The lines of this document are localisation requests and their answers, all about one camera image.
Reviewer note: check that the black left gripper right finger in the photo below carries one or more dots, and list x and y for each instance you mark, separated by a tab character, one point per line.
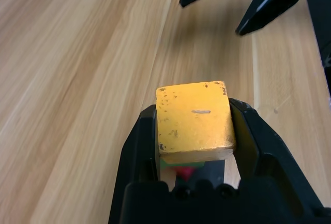
261	151

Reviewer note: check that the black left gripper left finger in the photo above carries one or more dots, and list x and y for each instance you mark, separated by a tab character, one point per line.
141	151

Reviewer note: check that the green wooden block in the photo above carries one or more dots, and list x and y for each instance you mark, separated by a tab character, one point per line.
165	164

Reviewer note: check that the red wooden block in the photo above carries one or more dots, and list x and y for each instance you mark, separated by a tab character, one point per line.
184	173

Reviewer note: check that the yellow wooden block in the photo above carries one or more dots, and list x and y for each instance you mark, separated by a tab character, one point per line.
194	125

